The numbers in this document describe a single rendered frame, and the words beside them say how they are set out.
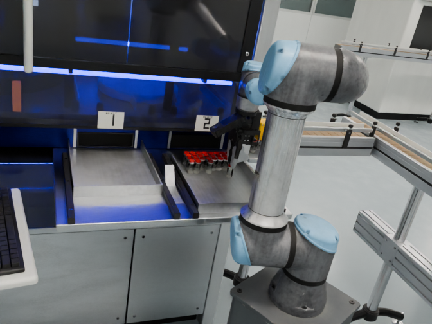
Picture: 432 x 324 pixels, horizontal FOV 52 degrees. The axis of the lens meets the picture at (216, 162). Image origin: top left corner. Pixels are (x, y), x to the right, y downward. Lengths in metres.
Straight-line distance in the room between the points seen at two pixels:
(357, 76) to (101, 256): 1.21
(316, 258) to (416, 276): 1.05
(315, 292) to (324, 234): 0.16
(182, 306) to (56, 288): 0.55
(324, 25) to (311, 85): 6.31
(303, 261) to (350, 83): 0.43
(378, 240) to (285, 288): 1.13
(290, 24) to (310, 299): 6.00
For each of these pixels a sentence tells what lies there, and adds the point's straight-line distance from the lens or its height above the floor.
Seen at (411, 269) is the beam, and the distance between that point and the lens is 2.13.
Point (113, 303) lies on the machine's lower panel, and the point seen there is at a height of 0.22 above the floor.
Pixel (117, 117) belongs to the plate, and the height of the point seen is 1.03.
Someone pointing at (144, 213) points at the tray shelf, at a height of 0.88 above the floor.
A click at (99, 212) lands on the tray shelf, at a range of 1.28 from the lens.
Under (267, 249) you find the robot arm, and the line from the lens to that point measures 1.07.
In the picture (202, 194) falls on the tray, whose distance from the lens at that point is 1.42.
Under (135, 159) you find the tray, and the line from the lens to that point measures 1.59.
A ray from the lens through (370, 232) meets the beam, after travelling 2.29.
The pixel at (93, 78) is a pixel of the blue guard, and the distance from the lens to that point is 1.49.
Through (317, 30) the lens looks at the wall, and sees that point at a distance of 7.20.
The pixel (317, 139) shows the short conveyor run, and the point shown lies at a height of 0.92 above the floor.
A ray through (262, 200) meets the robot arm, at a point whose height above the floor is 1.08.
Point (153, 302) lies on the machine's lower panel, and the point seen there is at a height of 0.19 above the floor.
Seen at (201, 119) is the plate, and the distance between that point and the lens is 1.60.
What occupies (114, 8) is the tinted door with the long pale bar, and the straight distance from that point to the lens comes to 1.46.
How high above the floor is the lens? 1.56
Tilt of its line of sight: 24 degrees down
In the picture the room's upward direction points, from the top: 10 degrees clockwise
